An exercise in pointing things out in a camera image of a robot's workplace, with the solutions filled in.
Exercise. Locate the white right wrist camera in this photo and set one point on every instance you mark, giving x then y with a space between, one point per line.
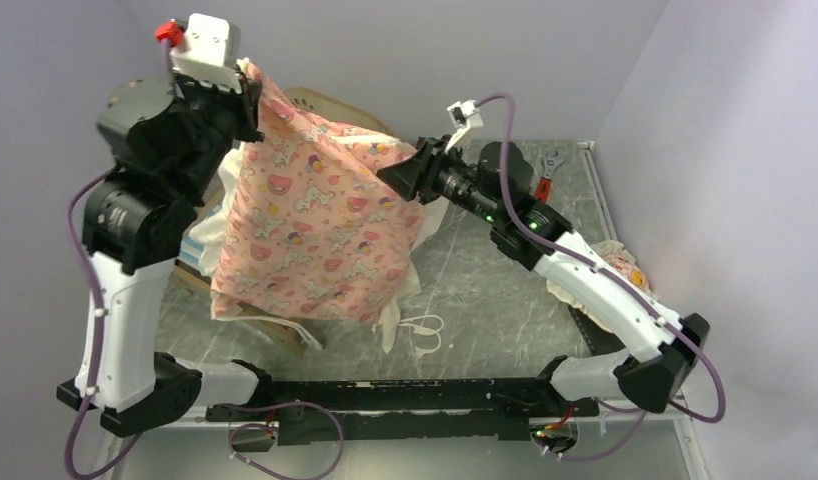
465 117

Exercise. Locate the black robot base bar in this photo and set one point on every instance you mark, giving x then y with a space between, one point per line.
504 408

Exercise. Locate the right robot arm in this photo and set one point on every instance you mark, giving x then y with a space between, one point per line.
654 358

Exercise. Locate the red handled adjustable wrench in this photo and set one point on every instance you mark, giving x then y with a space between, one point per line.
549 165

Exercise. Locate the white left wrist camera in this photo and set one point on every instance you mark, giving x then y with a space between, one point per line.
208 52

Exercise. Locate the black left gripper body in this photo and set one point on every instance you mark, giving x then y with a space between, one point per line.
224 115

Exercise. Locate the aluminium rail at table edge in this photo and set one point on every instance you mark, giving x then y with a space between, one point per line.
585 151

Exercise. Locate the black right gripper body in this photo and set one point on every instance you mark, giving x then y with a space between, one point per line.
432 165

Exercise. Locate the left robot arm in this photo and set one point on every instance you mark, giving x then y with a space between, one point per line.
167 141

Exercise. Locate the wooden pet bed frame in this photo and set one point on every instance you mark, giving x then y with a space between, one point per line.
287 335

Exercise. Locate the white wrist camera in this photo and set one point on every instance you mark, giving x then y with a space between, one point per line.
208 52
465 117

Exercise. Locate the pink unicorn print mattress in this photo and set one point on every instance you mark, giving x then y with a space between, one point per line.
306 230

